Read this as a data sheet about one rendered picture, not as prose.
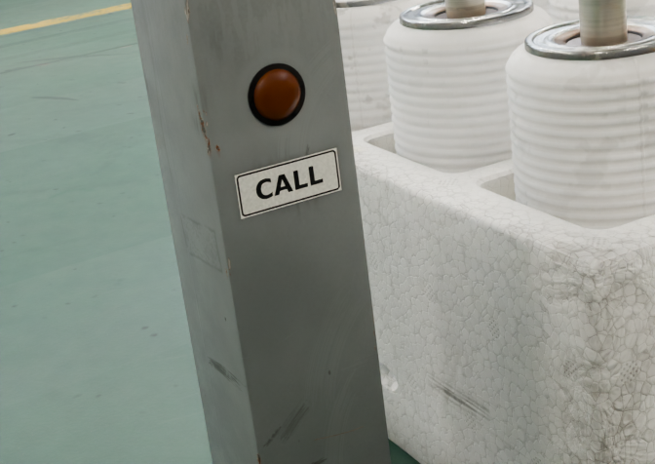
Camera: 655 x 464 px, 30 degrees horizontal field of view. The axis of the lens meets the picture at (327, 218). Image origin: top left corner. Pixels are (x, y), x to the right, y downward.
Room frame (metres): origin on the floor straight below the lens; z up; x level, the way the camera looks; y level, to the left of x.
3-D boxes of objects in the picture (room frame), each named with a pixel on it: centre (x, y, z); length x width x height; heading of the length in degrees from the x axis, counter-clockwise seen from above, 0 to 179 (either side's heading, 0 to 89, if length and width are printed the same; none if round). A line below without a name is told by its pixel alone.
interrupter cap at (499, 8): (0.68, -0.09, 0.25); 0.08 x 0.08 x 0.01
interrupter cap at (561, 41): (0.58, -0.14, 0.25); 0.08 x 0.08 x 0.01
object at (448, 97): (0.68, -0.09, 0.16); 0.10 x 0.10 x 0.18
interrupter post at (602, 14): (0.58, -0.14, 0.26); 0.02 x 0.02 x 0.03
